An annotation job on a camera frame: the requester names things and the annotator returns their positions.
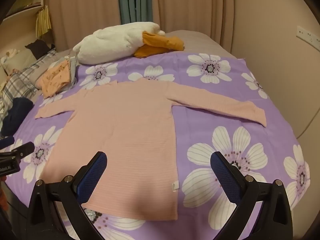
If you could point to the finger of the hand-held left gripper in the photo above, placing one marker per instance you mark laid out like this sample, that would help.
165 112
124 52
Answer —
25 148
6 142

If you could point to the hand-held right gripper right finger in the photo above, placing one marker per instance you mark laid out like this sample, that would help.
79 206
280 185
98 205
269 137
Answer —
225 177

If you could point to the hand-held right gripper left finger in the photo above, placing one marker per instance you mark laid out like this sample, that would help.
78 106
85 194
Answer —
92 177

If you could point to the pink long-sleeve shirt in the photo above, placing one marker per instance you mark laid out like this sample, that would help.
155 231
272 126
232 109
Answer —
120 130

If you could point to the orange patterned clothes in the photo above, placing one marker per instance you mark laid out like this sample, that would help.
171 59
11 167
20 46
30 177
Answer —
56 80

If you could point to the dark navy cloth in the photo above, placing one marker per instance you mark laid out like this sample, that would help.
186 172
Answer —
17 112

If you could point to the purple floral blanket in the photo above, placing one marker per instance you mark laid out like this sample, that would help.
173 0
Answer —
200 120

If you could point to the plaid pillow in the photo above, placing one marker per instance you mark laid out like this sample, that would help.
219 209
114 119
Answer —
27 80

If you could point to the beige printed pillow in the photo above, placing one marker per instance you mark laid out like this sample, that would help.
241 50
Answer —
17 60

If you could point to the grey cloth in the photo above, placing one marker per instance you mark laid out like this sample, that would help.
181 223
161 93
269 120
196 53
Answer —
73 67

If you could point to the black cloth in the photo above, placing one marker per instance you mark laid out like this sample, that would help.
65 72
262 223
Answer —
40 47

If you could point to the yellow tassel hanging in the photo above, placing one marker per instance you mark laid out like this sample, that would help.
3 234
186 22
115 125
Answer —
43 22

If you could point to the white and orange plush toy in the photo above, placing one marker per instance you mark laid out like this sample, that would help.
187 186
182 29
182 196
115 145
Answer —
112 42

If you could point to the beige bed sheet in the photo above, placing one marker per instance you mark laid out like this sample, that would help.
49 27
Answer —
200 42

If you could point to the wooden shelf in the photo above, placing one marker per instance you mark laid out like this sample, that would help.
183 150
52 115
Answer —
22 2

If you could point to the beige curtain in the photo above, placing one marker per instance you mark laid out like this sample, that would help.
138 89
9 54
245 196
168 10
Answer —
85 7
190 5

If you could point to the white power strip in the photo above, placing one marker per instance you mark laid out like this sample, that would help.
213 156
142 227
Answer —
308 34

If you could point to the teal curtain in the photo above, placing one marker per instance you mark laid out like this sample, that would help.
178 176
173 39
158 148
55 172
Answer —
131 0

